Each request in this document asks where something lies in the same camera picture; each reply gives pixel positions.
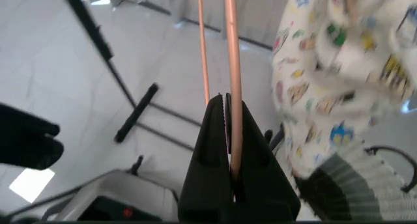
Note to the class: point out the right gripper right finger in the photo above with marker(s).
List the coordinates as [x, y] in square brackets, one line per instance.
[260, 178]

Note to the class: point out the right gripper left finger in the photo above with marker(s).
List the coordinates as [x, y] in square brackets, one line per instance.
[205, 172]

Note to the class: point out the pink clothes hanger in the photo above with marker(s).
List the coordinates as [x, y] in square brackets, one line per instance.
[235, 87]

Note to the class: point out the cream printed garment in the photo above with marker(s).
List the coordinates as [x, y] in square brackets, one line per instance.
[342, 71]

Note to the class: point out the black garment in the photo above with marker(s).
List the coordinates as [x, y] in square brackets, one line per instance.
[26, 139]

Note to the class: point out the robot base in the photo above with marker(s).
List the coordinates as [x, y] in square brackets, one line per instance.
[114, 194]

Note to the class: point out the white laundry basket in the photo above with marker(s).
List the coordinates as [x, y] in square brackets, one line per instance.
[358, 191]

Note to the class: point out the black clothes rack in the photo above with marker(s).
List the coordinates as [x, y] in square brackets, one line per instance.
[97, 38]

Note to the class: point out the white curtain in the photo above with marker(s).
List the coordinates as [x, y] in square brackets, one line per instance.
[254, 12]

